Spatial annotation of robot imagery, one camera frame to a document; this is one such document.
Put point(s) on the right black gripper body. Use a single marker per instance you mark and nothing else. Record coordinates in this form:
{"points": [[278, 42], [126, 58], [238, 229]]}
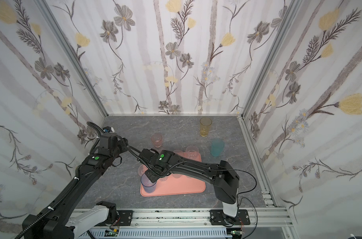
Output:
{"points": [[151, 172]]}

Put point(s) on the blue tinted cup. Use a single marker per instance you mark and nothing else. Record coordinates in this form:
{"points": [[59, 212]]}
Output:
{"points": [[148, 186]]}

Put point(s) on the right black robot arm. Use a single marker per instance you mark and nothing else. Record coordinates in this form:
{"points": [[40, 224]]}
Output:
{"points": [[221, 175]]}

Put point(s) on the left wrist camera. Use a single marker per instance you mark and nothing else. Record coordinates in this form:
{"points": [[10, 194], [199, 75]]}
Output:
{"points": [[108, 129]]}

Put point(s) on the yellow tinted cup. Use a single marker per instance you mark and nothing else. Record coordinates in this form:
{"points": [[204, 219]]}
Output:
{"points": [[205, 124]]}

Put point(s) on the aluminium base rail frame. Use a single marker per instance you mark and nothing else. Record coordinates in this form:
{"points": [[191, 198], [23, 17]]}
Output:
{"points": [[251, 223]]}

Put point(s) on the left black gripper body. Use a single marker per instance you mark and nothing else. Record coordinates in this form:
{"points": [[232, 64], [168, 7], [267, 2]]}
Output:
{"points": [[121, 143]]}

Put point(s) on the clear faceted glass three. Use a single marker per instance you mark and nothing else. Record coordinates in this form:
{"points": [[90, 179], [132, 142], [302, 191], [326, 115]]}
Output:
{"points": [[192, 152]]}

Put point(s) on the teal frosted cup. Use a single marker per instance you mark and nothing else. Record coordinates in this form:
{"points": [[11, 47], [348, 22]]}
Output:
{"points": [[217, 147]]}

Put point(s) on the pink tinted cup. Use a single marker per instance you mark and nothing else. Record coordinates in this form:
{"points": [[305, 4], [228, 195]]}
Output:
{"points": [[157, 140]]}

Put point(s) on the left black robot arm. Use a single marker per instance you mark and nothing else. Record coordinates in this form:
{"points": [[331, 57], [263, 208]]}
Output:
{"points": [[51, 222]]}

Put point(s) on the clear faceted glass two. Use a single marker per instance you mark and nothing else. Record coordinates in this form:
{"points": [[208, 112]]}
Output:
{"points": [[142, 169]]}

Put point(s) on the clear faceted glass four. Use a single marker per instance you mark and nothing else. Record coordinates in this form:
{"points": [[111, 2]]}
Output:
{"points": [[179, 152]]}

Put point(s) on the white slotted cable duct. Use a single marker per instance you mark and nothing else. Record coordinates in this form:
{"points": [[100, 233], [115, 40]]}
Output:
{"points": [[165, 233]]}

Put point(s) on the pink rectangular tray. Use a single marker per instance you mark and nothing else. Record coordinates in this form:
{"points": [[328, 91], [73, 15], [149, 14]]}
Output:
{"points": [[176, 184]]}

